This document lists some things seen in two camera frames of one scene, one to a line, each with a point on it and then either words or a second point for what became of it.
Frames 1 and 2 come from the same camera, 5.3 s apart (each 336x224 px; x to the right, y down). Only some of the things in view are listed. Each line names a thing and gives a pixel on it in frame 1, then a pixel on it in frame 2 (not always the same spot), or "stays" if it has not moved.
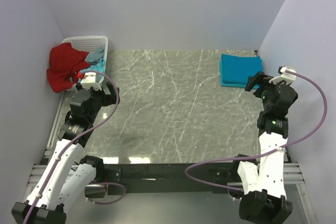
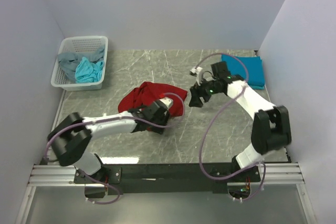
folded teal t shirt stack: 235,70 stays
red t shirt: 65,63 → 149,92
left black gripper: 108,99 → 164,118
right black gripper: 262,80 → 196,92
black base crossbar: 167,178 stays
